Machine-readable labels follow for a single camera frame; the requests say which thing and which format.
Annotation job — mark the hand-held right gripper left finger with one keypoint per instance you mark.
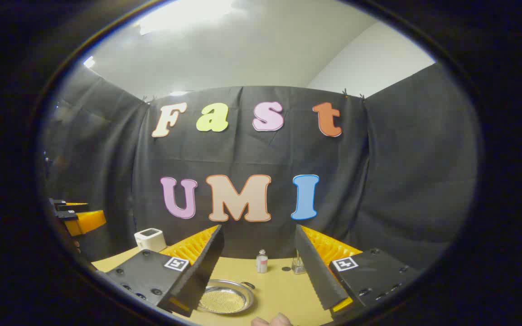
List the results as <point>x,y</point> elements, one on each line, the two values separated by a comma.
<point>209,260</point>

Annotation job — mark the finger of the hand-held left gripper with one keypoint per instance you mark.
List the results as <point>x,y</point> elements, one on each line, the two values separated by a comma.
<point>68,206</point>
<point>84,222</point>

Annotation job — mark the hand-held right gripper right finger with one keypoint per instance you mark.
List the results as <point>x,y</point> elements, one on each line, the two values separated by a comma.
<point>313,271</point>

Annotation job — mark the stainless steel pot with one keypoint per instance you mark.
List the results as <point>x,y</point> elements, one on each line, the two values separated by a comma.
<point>239,290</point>

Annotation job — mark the small glass cup with stick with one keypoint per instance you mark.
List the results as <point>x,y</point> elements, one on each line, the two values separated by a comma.
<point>297,266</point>

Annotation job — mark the pile of soybeans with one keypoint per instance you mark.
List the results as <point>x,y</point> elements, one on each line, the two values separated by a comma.
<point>224,301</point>

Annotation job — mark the small white bottle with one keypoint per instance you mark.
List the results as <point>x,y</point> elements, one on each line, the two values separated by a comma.
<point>262,262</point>

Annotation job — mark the white toaster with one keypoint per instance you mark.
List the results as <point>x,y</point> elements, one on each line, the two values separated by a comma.
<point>150,240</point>

